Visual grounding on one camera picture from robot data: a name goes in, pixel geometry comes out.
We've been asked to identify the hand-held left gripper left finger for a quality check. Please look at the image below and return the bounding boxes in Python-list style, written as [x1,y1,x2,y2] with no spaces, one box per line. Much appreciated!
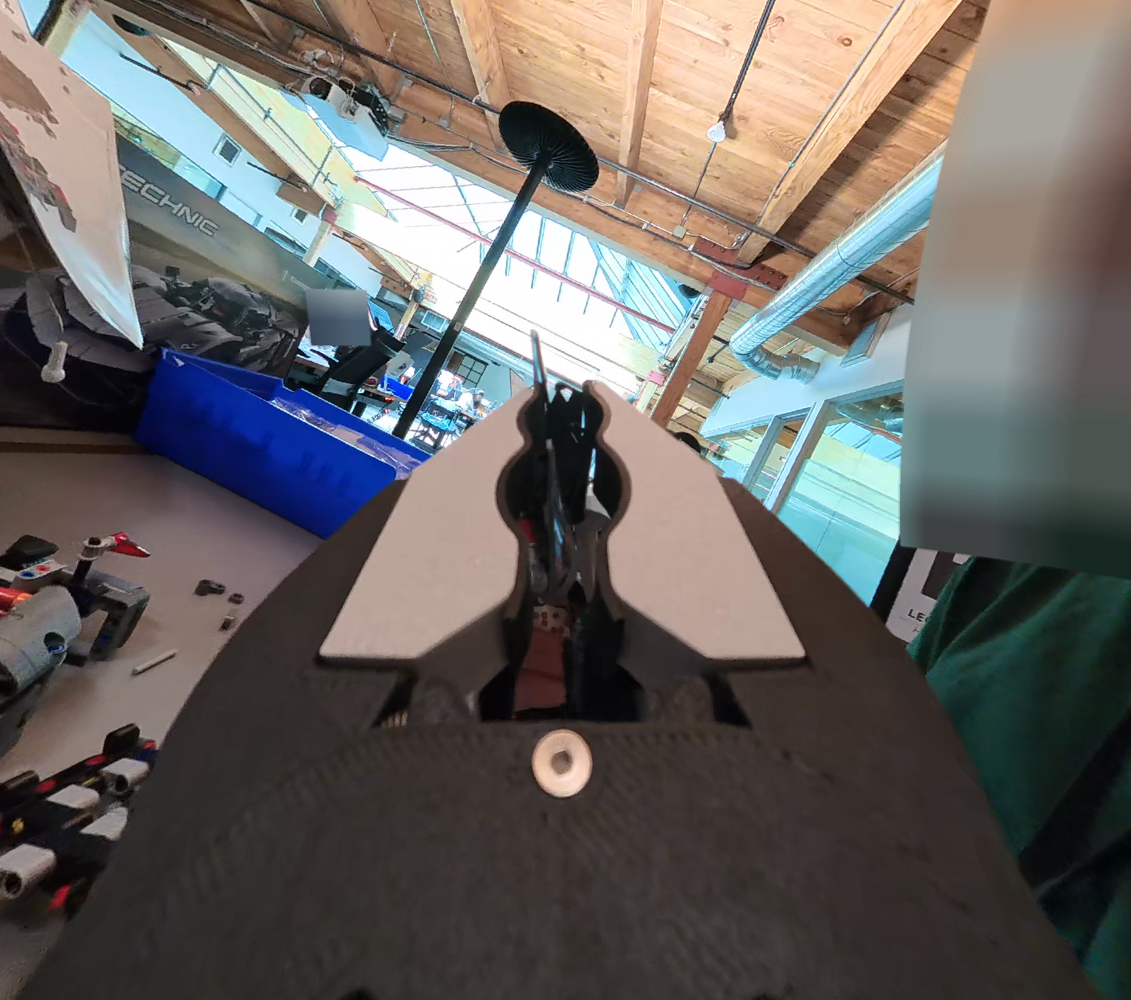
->
[320,385,535,722]

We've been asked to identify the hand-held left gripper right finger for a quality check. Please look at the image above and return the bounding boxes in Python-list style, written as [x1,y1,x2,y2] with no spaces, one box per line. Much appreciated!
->
[587,383,807,722]

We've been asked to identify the grey blue lego wing assembly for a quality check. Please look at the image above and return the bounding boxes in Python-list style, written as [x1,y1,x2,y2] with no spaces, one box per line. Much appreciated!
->
[521,328,621,639]

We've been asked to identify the dark printed lego box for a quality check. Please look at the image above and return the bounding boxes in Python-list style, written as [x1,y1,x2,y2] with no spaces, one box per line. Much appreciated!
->
[0,134,312,411]

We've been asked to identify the large lego car chassis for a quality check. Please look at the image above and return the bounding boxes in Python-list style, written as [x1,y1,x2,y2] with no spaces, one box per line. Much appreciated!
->
[0,532,153,754]

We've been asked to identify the lego instruction booklet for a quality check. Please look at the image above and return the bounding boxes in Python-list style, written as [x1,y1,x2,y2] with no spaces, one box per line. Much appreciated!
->
[0,0,144,349]

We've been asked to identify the clear plastic parts bags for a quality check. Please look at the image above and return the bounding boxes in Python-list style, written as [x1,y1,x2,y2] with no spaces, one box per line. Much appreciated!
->
[269,390,416,464]

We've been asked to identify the framed black white sign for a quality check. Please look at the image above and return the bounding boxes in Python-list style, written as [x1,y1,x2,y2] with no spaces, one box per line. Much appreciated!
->
[870,544,971,645]

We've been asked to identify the blue storage bin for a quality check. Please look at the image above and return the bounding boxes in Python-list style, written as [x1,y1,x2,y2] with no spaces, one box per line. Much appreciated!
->
[134,348,434,540]

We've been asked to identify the person's green shirt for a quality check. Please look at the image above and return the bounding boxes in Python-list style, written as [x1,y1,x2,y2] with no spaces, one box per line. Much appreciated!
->
[908,558,1131,996]

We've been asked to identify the black pole with round disc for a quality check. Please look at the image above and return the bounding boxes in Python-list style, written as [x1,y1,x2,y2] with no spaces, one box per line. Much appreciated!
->
[391,100,601,441]

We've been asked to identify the silver air duct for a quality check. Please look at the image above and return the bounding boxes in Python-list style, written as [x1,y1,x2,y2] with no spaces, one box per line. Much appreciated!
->
[727,150,945,382]

